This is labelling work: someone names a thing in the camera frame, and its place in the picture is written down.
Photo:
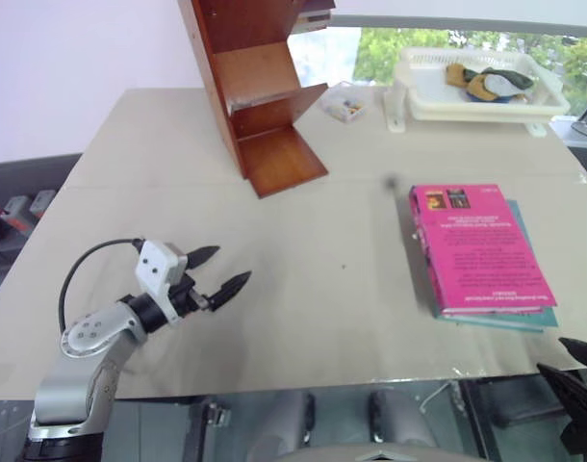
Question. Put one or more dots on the white plastic tray stand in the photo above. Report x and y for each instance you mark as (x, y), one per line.
(397, 108)

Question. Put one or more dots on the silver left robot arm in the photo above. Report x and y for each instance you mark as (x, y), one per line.
(89, 337)

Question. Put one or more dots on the small clear plastic box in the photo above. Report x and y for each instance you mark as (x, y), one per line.
(344, 103)

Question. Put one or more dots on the dark grey bench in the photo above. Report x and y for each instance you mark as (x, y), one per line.
(29, 173)

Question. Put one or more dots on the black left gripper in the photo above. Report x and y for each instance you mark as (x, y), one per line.
(184, 296)

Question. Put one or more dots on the grey red power tool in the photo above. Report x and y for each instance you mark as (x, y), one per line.
(42, 202)
(15, 212)

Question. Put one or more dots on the wooden shelf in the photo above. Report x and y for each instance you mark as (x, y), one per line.
(247, 62)

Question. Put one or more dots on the white plastic basket tray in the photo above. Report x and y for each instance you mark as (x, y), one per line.
(428, 84)

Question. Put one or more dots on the brown plush toy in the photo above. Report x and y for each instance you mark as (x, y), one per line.
(459, 77)

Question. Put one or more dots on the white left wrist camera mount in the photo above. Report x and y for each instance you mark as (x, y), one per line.
(155, 265)

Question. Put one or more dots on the dark green white toy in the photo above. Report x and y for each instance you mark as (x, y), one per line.
(507, 83)

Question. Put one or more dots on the teal book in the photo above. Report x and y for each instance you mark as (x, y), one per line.
(539, 319)

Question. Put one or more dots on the metal table bracket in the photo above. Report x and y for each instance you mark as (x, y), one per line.
(215, 414)

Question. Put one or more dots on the pink paperback book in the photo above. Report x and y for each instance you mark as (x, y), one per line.
(481, 245)

